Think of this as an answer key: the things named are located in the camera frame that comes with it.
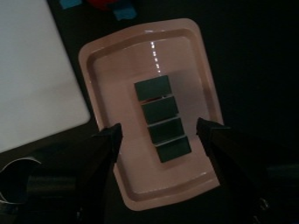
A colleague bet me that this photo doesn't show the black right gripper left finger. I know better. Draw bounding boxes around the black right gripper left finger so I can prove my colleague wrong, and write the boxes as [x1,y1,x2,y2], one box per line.
[73,122,124,224]

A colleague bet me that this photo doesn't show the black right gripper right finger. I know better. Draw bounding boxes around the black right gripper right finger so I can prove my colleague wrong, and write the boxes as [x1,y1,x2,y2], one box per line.
[195,116,299,224]

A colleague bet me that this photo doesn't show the dark green sushi piece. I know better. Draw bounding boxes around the dark green sushi piece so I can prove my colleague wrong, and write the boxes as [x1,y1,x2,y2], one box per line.
[154,136,194,164]
[146,116,186,145]
[139,95,182,125]
[133,74,174,102]

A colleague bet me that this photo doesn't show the pink rectangular plastic plate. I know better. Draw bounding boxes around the pink rectangular plastic plate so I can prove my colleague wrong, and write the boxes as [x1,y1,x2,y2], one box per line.
[77,17,226,212]

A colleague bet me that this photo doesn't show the white cutting board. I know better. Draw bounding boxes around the white cutting board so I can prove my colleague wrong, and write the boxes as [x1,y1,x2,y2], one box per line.
[0,0,92,154]

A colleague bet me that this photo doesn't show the black cup with shiny rim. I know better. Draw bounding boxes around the black cup with shiny rim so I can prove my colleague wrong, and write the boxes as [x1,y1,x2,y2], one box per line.
[0,157,80,217]

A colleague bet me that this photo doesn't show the red round toy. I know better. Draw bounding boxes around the red round toy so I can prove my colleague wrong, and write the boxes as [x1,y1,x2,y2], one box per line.
[85,0,119,11]

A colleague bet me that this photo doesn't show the small blue toy block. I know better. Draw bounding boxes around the small blue toy block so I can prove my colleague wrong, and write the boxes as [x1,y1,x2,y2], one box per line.
[59,0,84,10]

